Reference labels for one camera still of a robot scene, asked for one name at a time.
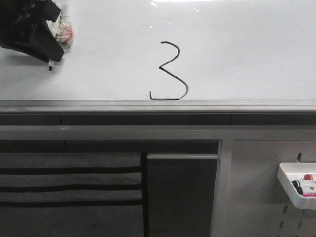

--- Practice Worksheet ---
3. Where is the black capped marker pink label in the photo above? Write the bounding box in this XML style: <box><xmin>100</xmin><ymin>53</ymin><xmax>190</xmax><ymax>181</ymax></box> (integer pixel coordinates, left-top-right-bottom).
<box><xmin>296</xmin><ymin>186</ymin><xmax>316</xmax><ymax>198</ymax></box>

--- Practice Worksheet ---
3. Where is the black capped marker upper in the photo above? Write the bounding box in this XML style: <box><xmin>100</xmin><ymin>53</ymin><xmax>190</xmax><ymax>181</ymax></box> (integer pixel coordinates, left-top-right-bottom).
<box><xmin>292</xmin><ymin>180</ymin><xmax>316</xmax><ymax>188</ymax></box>

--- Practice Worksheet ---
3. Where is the white whiteboard with metal frame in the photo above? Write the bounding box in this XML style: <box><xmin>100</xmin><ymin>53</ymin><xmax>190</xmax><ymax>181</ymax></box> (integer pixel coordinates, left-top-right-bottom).
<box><xmin>0</xmin><ymin>0</ymin><xmax>316</xmax><ymax>113</ymax></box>

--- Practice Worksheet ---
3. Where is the dark grey panel with rail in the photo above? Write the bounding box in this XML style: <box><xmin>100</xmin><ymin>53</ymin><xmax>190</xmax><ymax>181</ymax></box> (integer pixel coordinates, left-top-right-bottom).
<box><xmin>148</xmin><ymin>158</ymin><xmax>218</xmax><ymax>237</ymax></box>

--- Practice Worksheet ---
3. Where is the white plastic marker tray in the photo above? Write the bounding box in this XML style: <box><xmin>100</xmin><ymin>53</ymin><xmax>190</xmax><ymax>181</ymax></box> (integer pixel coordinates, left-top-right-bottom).
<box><xmin>277</xmin><ymin>162</ymin><xmax>316</xmax><ymax>210</ymax></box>

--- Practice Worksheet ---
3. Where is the grey fabric pocket organizer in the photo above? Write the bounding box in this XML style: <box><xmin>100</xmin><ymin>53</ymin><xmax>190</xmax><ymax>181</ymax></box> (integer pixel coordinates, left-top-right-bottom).
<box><xmin>0</xmin><ymin>153</ymin><xmax>149</xmax><ymax>237</ymax></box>

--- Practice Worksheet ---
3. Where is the taped black whiteboard marker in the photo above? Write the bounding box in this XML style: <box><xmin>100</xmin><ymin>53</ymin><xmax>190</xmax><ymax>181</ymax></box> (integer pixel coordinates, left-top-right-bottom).
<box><xmin>48</xmin><ymin>0</ymin><xmax>75</xmax><ymax>72</ymax></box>

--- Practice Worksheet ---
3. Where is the white pegboard panel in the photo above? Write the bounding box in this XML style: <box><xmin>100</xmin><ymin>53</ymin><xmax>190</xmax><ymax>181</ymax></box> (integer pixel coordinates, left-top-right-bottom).
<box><xmin>211</xmin><ymin>140</ymin><xmax>316</xmax><ymax>237</ymax></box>

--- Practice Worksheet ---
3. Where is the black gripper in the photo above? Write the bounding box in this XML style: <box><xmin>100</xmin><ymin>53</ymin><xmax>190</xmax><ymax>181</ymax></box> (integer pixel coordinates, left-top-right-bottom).
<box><xmin>0</xmin><ymin>0</ymin><xmax>64</xmax><ymax>62</ymax></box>

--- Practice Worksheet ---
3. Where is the red capped marker in tray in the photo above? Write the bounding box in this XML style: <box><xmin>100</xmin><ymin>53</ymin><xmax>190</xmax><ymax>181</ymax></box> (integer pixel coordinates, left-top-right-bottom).
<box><xmin>303</xmin><ymin>174</ymin><xmax>314</xmax><ymax>181</ymax></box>

